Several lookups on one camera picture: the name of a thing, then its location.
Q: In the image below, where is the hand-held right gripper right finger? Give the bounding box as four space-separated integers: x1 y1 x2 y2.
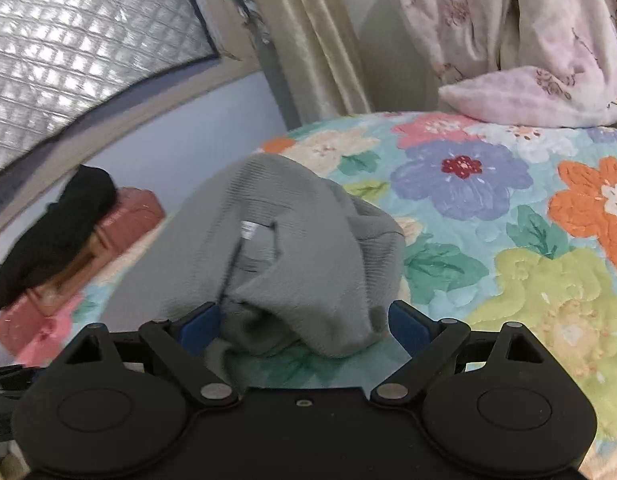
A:
371 300 546 406

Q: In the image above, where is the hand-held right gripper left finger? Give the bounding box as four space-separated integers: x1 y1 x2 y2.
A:
63 302 239 408

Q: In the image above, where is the grey knit garment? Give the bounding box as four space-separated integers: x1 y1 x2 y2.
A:
111 152 406 361

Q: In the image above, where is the pink suitcase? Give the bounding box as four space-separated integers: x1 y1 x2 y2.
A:
0 187 166 361

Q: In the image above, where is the floral quilt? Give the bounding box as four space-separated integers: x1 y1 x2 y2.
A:
18 112 617 480

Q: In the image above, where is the black folded cloth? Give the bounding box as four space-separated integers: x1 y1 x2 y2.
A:
0 165 118 311

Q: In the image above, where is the beige curtain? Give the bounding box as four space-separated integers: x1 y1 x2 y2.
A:
236 0 374 126

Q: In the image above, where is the silver quilted window shade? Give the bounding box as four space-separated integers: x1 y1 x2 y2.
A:
0 0 222 181

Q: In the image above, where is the pink printed blanket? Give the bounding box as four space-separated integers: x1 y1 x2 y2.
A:
385 0 617 128

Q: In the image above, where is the grey window frame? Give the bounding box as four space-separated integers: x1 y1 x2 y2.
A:
0 0 262 246

